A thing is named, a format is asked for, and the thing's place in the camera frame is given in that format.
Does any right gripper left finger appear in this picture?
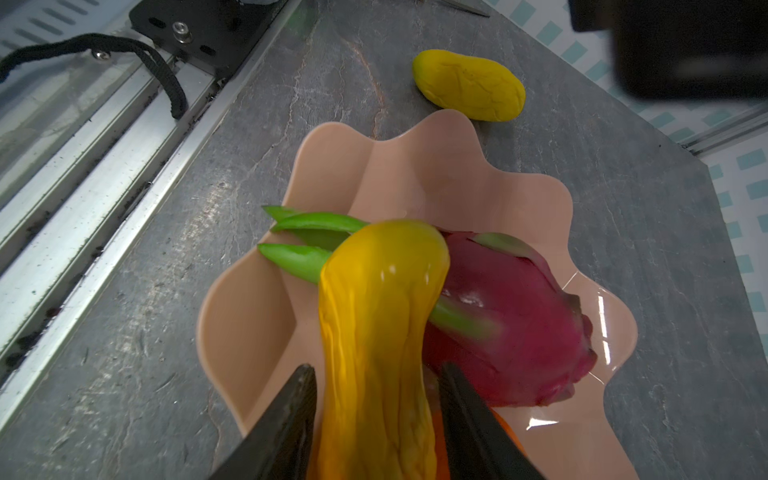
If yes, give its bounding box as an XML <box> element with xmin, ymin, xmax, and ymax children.
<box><xmin>211</xmin><ymin>364</ymin><xmax>317</xmax><ymax>480</ymax></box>

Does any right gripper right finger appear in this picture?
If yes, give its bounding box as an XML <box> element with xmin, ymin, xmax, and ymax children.
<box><xmin>439</xmin><ymin>363</ymin><xmax>543</xmax><ymax>479</ymax></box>

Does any pink dragon fruit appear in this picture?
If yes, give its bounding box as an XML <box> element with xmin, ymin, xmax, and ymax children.
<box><xmin>259</xmin><ymin>205</ymin><xmax>597</xmax><ymax>407</ymax></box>

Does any pink scalloped fruit bowl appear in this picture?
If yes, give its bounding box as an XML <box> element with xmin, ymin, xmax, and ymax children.
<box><xmin>197</xmin><ymin>110</ymin><xmax>638</xmax><ymax>479</ymax></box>

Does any yellow orange squash fruit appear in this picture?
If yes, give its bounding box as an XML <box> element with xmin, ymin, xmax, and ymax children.
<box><xmin>316</xmin><ymin>219</ymin><xmax>450</xmax><ymax>479</ymax></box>

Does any yellow mango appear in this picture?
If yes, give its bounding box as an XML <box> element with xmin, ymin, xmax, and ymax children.
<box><xmin>412</xmin><ymin>49</ymin><xmax>526</xmax><ymax>122</ymax></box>

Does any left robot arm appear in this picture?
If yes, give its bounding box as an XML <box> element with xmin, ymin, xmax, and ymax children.
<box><xmin>568</xmin><ymin>0</ymin><xmax>767</xmax><ymax>100</ymax></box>

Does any aluminium mounting rail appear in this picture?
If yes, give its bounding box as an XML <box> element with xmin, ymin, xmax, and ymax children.
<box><xmin>1</xmin><ymin>1</ymin><xmax>295</xmax><ymax>425</ymax></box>

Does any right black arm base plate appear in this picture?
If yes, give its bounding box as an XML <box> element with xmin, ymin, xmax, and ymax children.
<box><xmin>129</xmin><ymin>0</ymin><xmax>285</xmax><ymax>79</ymax></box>

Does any black cable on rail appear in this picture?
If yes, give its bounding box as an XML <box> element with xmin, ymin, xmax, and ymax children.
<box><xmin>0</xmin><ymin>32</ymin><xmax>190</xmax><ymax>121</ymax></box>

